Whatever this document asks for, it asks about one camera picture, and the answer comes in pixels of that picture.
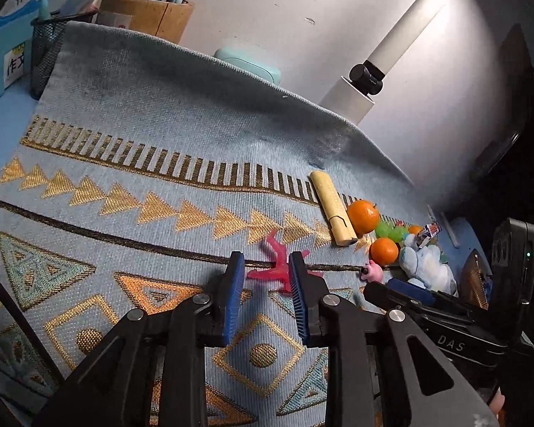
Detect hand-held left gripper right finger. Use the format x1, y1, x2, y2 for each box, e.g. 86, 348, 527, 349
287, 251, 501, 427

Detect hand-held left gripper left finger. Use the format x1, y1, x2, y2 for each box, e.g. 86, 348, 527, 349
31, 251, 246, 427

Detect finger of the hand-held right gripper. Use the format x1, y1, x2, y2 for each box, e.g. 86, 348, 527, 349
385, 277, 434, 305
363, 281, 423, 317

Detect small pink pig toy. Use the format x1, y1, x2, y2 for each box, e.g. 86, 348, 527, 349
361, 260, 383, 284

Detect light blue plush toy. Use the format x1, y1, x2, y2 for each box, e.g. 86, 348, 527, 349
399, 233, 458, 295

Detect orange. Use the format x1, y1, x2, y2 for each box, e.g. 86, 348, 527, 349
369, 237, 400, 268
347, 199, 380, 236

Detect pink plastic toy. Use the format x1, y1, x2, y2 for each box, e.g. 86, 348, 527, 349
247, 229, 325, 296

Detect small red white box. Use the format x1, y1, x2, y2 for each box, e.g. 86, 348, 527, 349
416, 222, 442, 248

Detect green plastic toy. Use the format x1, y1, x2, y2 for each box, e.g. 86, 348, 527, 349
375, 219, 410, 243

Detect yellow marker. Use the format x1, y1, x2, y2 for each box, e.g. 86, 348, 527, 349
310, 170, 357, 247

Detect person's right hand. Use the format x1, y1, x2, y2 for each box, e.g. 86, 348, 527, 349
487, 389, 504, 416

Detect blue patterned woven mat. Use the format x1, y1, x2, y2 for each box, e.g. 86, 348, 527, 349
0, 21, 461, 427

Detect black monitor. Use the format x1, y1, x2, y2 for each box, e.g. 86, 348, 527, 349
474, 22, 534, 181

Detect mint green case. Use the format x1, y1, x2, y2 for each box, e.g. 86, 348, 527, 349
213, 44, 282, 84

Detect white desk lamp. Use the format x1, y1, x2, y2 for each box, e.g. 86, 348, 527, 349
318, 0, 488, 125

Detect wooden pen holder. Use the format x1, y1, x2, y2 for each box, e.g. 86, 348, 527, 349
97, 0, 195, 45

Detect black mesh pen holder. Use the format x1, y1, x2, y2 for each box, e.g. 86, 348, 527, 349
30, 8, 99, 101

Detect black cable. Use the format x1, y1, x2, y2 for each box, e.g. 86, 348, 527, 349
0, 260, 66, 384

